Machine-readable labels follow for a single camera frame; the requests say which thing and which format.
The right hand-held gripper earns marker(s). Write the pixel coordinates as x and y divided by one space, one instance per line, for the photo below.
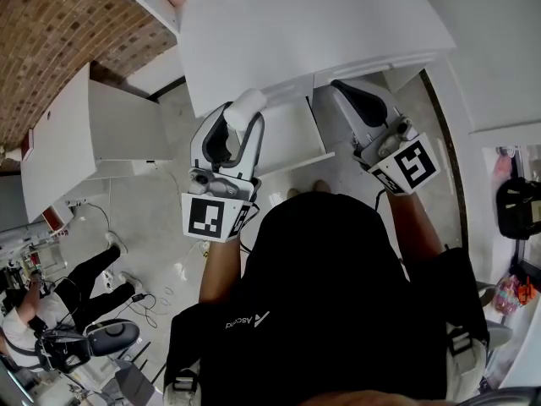
416 163

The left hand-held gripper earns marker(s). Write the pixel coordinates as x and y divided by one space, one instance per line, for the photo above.
203 220

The small white roll item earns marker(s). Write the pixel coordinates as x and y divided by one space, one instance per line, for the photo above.
248 105

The white desk drawer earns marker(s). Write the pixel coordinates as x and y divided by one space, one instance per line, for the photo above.
291 135

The person's right forearm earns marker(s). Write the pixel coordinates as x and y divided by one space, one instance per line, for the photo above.
412 231

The person's left forearm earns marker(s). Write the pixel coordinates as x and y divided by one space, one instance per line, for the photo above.
220 269

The white desk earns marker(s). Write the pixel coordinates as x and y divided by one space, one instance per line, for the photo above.
304 28

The pink hanging item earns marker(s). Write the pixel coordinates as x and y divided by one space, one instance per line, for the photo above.
503 165

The person's left shoe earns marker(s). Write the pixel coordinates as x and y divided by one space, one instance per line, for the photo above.
292 193

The person's shoe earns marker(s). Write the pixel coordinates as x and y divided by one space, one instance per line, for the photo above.
292 193
322 185

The person's right shoe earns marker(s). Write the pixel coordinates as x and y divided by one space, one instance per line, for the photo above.
322 185

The white cabinet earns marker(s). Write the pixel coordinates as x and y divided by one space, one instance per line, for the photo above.
59 142

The person's black shirt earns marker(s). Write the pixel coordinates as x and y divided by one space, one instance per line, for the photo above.
329 294

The black bag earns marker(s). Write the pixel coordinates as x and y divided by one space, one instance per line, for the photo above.
517 210

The red panel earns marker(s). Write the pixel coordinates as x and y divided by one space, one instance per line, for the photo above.
53 220
27 148

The black office chair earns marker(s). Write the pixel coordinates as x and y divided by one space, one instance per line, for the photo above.
112 334

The colourful patterned bag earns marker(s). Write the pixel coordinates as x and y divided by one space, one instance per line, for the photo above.
509 295

